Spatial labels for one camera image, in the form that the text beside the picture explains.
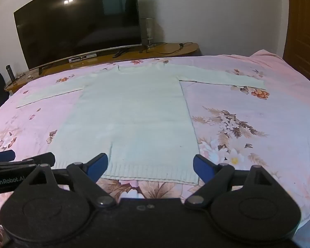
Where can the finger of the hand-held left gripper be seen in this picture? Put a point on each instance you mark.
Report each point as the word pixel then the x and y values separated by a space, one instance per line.
pixel 42 158
pixel 2 155

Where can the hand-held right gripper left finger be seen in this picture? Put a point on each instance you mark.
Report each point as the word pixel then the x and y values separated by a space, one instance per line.
pixel 97 166

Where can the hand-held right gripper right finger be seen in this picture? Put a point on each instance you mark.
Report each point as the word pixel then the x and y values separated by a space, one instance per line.
pixel 204 168

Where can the white knit sweater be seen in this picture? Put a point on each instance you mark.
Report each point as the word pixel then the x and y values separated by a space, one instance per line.
pixel 134 113

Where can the pink floral bedsheet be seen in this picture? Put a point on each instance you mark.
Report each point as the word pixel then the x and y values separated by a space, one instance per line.
pixel 248 139

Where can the black cylindrical bottle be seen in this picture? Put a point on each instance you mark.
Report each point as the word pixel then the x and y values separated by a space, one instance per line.
pixel 10 72

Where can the silver set-top box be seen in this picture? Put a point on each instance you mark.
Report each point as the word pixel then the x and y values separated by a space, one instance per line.
pixel 82 57

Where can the wooden television cabinet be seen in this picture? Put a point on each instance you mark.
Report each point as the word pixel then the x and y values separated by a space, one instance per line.
pixel 103 56

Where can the black flat television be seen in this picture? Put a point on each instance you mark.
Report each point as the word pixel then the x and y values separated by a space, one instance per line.
pixel 75 23

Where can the brown wooden door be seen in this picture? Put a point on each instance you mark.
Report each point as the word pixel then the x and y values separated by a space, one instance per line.
pixel 303 31

